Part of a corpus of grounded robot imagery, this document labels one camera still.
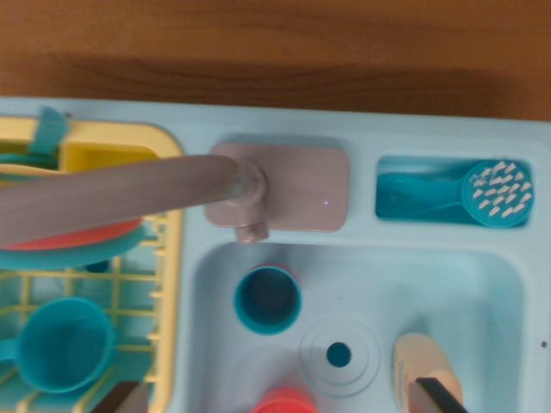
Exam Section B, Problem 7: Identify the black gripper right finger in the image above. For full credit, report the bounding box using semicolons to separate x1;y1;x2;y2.
408;377;468;413

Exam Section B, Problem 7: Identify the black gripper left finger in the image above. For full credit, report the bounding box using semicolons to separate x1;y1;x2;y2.
88;380;150;413

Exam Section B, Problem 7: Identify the cream detergent bottle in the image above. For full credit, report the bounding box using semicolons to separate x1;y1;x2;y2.
390;331;466;413

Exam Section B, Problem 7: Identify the light blue toy sink unit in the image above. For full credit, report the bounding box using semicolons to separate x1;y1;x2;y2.
0;96;551;413

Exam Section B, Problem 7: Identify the teal toy mug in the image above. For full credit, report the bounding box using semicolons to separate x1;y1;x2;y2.
0;296;118;393

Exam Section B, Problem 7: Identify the yellow dish rack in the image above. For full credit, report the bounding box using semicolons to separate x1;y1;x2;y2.
0;115;185;413

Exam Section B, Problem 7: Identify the red toy mug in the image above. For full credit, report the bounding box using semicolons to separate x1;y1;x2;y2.
251;385;319;413

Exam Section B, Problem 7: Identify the teal toy plate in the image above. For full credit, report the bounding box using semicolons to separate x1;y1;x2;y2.
0;225;147;271

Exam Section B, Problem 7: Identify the red toy plate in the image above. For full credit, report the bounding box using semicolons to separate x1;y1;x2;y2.
3;217;143;251

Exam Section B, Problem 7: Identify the teal toy tumbler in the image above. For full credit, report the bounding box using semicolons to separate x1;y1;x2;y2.
233;265;303;336

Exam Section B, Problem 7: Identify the teal dish brush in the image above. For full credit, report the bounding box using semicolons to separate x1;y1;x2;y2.
377;159;536;228

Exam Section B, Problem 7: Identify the grey toy faucet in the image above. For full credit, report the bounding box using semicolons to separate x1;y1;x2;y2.
0;141;350;250

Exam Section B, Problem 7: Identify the teal toy knife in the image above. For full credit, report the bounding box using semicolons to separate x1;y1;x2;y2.
29;106;72;156

